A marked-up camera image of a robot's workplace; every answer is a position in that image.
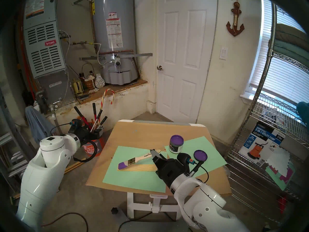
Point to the yellow gas pipe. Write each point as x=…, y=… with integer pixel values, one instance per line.
x=83, y=43

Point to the magenta craft paper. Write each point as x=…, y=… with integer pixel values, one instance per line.
x=289, y=177

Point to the white panel door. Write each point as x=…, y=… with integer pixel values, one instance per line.
x=186, y=64

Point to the white scalloped paper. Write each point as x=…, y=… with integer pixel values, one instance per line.
x=278, y=160

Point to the grey water heater tank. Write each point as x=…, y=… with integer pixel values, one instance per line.
x=113, y=64

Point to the brown anchor wall decoration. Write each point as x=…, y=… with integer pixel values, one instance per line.
x=235, y=21

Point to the orange vertical pipe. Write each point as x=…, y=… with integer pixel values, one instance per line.
x=27, y=74

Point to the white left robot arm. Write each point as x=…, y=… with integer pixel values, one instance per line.
x=41, y=178

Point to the purple paint jar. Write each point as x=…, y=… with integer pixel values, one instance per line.
x=176, y=148

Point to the red black bolt cutter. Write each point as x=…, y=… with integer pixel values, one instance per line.
x=82, y=118

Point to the small green paper sheet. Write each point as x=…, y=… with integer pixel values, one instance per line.
x=202, y=144

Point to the black grip silver tool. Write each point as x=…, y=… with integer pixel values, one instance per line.
x=99, y=113

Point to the foil wrapped object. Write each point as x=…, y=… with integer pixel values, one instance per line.
x=99, y=82

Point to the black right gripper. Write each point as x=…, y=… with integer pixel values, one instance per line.
x=171, y=173

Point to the red plastic object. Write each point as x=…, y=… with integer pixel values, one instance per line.
x=282, y=205

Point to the white window blinds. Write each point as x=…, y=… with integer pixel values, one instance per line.
x=287, y=79

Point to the large green paper sheet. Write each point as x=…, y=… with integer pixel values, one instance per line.
x=125, y=182

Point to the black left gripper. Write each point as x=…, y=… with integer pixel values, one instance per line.
x=87, y=134

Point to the white grey table frame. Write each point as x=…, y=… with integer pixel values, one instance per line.
x=157, y=202

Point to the grey bryant furnace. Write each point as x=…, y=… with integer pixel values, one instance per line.
x=43, y=57

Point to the metal door knob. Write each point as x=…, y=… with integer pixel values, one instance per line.
x=159, y=68

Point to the grey green cushion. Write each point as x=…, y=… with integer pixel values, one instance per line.
x=289, y=51
x=292, y=33

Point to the white light switch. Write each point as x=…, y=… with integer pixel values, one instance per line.
x=223, y=53

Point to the green craft paper scrap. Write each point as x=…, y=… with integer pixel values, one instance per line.
x=277, y=180

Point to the orange plastic bucket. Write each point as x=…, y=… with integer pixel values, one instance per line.
x=93, y=148

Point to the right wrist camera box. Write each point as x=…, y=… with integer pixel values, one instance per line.
x=184, y=159

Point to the utility pump box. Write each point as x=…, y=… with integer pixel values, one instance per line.
x=265, y=142

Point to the light wood slat piece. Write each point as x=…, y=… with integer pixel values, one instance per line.
x=140, y=168

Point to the striped candy cane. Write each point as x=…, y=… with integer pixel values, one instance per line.
x=103, y=99

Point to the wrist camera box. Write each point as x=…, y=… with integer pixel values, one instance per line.
x=184, y=159
x=76, y=125

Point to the purple jar lid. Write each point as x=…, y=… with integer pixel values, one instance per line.
x=200, y=155

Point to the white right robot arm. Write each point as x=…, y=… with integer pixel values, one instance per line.
x=207, y=205

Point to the brown wooden ledge board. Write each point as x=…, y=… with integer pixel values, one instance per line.
x=120, y=87

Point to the wooden floor sticks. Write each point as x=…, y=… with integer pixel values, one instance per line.
x=73, y=166

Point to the aluminium ladder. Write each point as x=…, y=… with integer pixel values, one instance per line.
x=9, y=139

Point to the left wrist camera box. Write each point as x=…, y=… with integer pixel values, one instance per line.
x=76, y=125

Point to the blue cloth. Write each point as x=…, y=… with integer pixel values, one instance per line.
x=38, y=127

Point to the teal cloth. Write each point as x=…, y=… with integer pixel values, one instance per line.
x=304, y=113

